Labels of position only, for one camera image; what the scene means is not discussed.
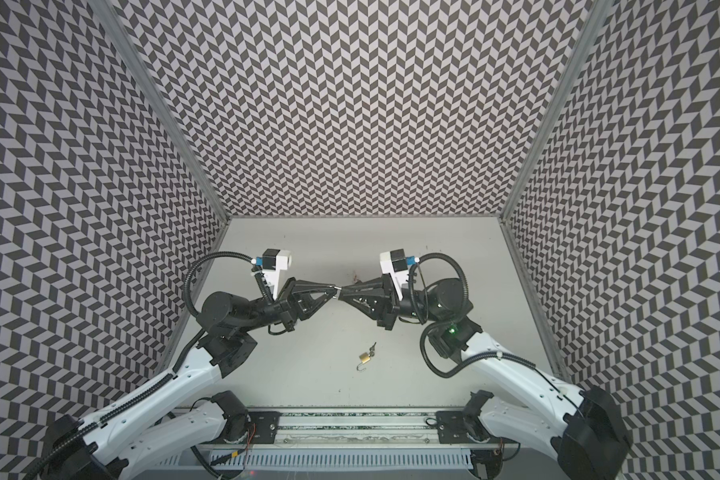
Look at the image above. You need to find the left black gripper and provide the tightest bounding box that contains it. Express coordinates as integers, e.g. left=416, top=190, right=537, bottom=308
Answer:
left=236, top=277, right=337, bottom=335

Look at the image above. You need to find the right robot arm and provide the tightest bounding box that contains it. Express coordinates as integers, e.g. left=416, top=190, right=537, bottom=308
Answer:
left=339, top=275, right=633, bottom=479

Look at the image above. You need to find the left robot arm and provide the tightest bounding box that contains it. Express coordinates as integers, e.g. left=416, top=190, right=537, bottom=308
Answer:
left=24, top=278, right=340, bottom=479

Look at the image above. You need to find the brass padlock with keys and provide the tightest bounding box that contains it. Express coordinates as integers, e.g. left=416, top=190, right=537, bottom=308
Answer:
left=356, top=342, right=377, bottom=372

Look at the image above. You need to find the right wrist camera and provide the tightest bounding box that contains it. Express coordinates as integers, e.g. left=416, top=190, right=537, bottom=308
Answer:
left=379, top=249, right=420, bottom=300

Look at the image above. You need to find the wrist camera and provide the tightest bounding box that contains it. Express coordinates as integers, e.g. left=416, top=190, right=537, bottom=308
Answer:
left=252, top=248, right=292, bottom=300
left=379, top=249, right=420, bottom=300

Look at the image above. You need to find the left black corrugated cable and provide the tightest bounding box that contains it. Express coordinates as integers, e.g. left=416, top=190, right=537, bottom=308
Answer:
left=182, top=250, right=259, bottom=319

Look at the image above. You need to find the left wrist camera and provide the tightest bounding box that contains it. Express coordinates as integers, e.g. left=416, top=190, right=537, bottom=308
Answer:
left=252, top=248, right=292, bottom=300

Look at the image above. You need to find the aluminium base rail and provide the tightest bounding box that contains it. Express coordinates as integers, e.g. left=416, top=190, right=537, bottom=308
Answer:
left=104, top=407, right=613, bottom=478

